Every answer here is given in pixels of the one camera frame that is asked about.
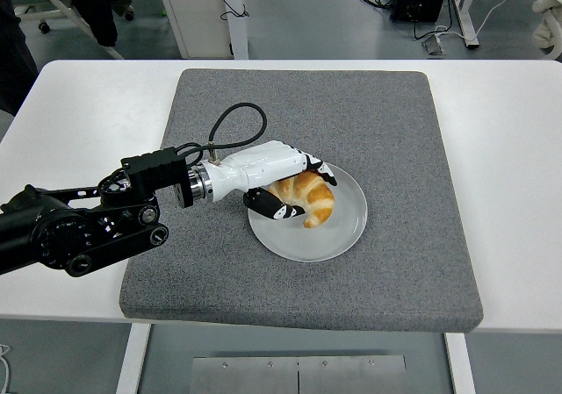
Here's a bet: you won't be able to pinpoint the thin black cable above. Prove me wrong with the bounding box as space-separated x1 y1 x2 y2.
220 0 250 21

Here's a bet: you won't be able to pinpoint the grey fabric mat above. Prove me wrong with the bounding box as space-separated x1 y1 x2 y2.
119 68 485 334

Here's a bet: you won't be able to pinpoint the long white cable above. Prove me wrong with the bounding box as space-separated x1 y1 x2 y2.
432 0 537 42

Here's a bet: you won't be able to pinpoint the person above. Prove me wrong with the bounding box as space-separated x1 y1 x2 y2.
0 0 40 117

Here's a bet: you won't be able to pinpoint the person's legs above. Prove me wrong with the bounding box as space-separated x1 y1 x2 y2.
59 0 135 47

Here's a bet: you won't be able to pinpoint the pale grey round plate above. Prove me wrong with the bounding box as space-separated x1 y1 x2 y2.
248 159 369 263

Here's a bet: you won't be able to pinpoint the grey foot pedal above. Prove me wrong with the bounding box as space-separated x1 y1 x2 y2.
421 37 448 56

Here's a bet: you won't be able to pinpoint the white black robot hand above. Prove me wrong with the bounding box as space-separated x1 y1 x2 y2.
204 140 339 222

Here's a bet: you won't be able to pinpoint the white coiled hose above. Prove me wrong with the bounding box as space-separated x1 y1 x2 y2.
531 0 562 61

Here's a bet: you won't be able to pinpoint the white desk leg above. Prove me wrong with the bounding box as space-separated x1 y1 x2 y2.
450 0 479 49

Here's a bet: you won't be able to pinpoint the white wheeled chair frame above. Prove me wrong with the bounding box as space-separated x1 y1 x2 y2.
12 0 135 61

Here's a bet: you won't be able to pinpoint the white cabinet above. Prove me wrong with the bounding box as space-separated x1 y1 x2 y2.
153 0 249 60

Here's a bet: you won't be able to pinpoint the white table leg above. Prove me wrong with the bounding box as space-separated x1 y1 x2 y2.
443 332 478 394
114 323 153 394

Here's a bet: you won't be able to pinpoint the golden croissant bread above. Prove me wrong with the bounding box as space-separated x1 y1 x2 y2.
267 172 335 229

